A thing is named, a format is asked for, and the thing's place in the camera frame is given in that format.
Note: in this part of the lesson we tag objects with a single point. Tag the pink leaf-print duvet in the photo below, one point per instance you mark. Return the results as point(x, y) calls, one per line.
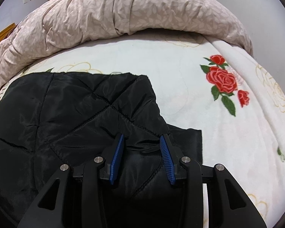
point(109, 16)

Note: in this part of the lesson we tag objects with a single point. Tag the black hooded puffer jacket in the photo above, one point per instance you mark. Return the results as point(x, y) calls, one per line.
point(61, 114)

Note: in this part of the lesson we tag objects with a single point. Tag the white rose-print bed blanket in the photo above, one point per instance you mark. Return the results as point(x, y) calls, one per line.
point(192, 114)

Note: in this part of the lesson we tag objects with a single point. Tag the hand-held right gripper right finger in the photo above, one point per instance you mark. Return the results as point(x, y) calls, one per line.
point(166, 159)

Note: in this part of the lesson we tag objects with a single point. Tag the wooden bedside furniture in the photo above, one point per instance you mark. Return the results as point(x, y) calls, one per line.
point(1, 36)

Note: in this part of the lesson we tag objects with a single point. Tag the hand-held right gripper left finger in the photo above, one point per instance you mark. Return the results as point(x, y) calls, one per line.
point(116, 159)

